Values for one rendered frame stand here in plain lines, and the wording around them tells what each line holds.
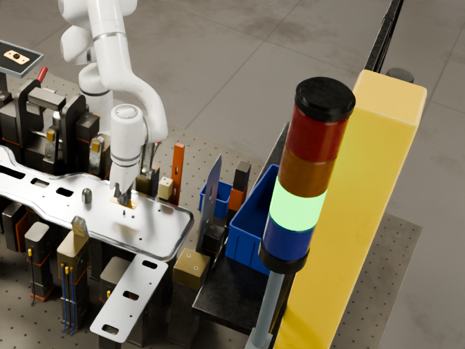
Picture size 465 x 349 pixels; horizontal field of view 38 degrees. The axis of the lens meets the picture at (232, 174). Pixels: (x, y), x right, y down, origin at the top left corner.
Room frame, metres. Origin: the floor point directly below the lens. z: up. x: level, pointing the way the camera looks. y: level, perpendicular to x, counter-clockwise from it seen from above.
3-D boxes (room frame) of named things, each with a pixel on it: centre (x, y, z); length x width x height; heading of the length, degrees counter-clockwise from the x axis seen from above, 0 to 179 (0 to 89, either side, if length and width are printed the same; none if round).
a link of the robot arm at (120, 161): (1.41, 0.30, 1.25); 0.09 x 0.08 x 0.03; 166
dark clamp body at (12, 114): (1.74, 0.74, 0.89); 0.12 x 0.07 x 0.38; 167
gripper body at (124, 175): (1.41, 0.30, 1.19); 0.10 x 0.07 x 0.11; 166
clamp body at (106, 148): (1.65, 0.43, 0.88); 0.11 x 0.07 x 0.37; 167
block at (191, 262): (1.22, 0.07, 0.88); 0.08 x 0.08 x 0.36; 77
